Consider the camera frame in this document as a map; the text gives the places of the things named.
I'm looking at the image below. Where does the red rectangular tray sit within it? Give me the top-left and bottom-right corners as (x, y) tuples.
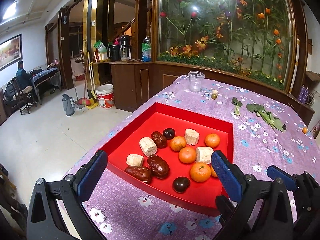
(100, 102), (234, 216)

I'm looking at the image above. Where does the small green vegetable stalk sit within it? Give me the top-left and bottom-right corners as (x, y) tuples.
(232, 97), (242, 116)

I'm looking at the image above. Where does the steel thermos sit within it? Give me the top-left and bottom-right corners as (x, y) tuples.
(120, 35), (131, 61)

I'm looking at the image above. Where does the green water bottle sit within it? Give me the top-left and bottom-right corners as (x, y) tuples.
(142, 36), (151, 62)

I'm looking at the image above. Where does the framed wall painting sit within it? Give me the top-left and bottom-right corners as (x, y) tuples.
(0, 34), (23, 70)

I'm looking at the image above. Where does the large leafy green vegetable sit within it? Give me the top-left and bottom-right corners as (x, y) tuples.
(246, 103), (286, 132)

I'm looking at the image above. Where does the purple floral tablecloth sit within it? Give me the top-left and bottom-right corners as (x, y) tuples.
(71, 75), (319, 239)

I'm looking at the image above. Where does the orange tangerine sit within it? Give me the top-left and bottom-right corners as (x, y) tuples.
(190, 163), (211, 183)

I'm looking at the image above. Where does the clear plastic cup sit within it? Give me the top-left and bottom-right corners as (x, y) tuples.
(188, 70), (205, 92)

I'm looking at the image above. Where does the beige corn cake piece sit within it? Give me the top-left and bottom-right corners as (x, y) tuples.
(195, 147), (214, 164)

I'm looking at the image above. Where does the large red date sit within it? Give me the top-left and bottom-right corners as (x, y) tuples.
(147, 155), (170, 179)

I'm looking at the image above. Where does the wooden cabinet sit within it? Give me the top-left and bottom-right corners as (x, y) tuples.
(93, 61), (315, 125)

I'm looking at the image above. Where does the broom with dustpan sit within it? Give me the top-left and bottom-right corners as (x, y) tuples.
(74, 51), (98, 109)

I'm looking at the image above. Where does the white plastic bucket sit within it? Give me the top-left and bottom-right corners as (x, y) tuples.
(95, 84), (114, 109)

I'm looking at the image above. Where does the grey floor thermos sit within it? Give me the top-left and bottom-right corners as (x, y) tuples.
(62, 94), (75, 116)

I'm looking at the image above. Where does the seated person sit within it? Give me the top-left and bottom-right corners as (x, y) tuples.
(16, 60), (33, 93)

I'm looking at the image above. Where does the flower mural glass panel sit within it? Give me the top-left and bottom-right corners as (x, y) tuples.
(157, 0), (293, 90)

